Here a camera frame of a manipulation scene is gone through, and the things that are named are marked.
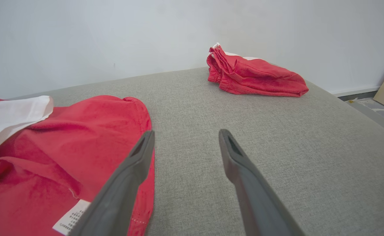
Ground white wall baseboard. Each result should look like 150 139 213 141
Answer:
331 86 381 97

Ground red shorts white stripe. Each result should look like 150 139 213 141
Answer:
206 43 309 98

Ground red jersey white sleeves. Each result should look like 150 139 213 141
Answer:
0 93 156 236

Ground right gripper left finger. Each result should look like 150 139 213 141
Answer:
69 130 156 236

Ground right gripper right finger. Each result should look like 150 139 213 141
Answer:
218 129 306 236

